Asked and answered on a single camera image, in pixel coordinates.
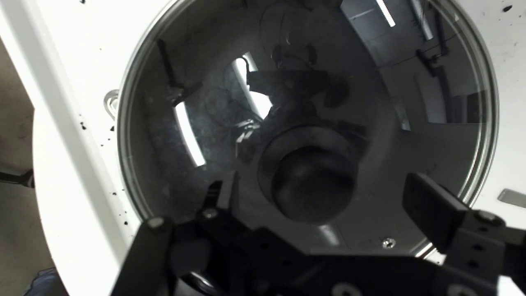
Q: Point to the white plastic tray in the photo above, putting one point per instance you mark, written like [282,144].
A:
[71,53]

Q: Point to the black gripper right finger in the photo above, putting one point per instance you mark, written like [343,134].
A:
[477,246]

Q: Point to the glass pot lid black knob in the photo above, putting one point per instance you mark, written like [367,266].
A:
[310,116]

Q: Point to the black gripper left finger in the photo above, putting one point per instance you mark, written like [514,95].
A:
[188,259]

